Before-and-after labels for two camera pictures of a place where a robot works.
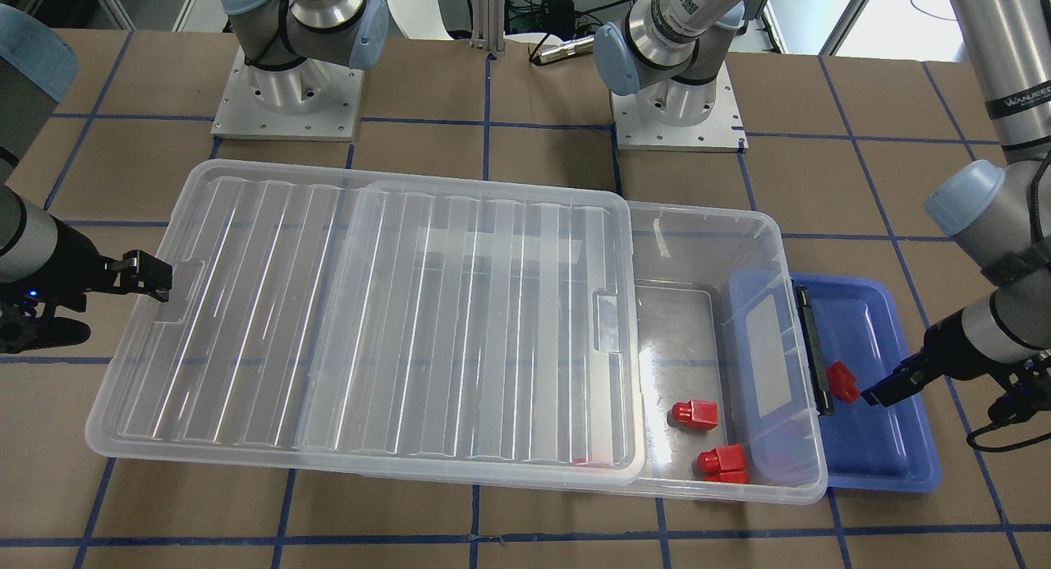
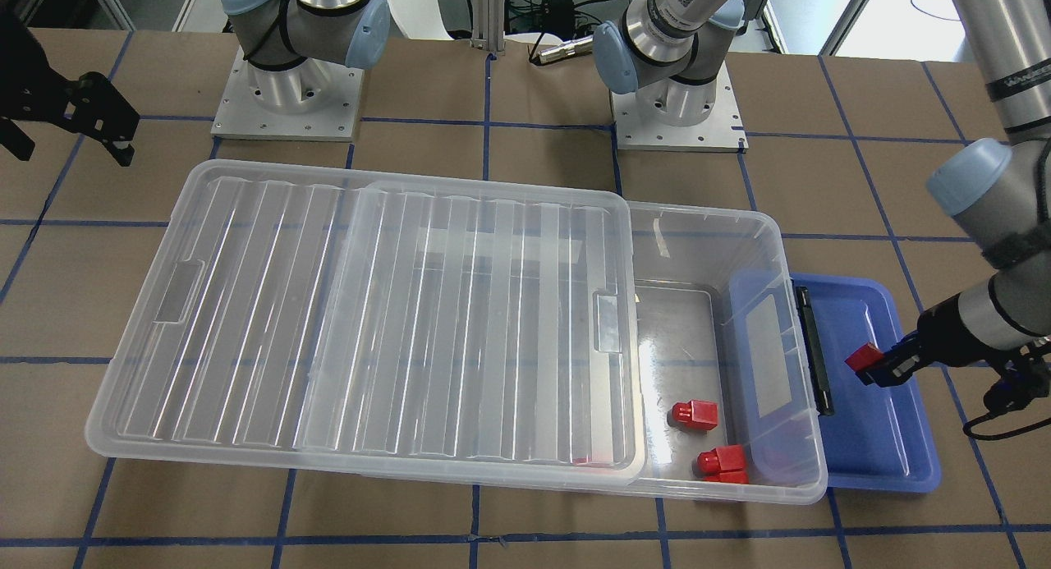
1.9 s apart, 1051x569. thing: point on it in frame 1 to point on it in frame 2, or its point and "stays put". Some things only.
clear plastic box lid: [320, 318] stays put
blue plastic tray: [886, 447] stays put
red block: [842, 382] to [864, 357]
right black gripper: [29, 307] to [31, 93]
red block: [695, 413] stays put
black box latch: [812, 351] stays put
